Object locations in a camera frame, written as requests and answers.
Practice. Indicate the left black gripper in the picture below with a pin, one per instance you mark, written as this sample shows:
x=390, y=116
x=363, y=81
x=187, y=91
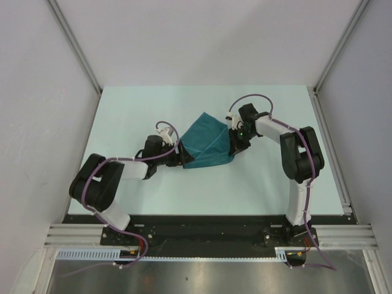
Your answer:
x=179, y=158

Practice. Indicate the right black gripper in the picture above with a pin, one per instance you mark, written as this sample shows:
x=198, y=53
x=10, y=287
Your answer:
x=236, y=147

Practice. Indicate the teal satin napkin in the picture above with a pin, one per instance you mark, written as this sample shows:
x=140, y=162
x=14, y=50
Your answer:
x=208, y=142

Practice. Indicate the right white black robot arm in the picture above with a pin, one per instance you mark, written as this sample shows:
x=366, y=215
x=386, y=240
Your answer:
x=301, y=157

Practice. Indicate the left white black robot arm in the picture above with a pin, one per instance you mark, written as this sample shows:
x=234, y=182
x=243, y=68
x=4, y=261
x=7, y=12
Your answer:
x=96, y=183

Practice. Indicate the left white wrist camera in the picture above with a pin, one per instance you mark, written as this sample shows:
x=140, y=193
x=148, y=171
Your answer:
x=166, y=135

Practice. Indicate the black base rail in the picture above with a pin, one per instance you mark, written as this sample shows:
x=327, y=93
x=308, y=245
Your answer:
x=212, y=237

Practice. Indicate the white slotted cable duct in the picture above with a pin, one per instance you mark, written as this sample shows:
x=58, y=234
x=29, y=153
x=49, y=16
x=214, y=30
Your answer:
x=199, y=258

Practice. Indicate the right aluminium frame post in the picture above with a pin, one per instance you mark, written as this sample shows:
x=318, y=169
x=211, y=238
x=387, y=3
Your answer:
x=342, y=42

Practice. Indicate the aluminium frame post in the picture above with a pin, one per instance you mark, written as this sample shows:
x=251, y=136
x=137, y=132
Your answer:
x=342, y=42
x=74, y=44

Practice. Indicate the left aluminium frame post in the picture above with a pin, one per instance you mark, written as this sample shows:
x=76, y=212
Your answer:
x=74, y=44

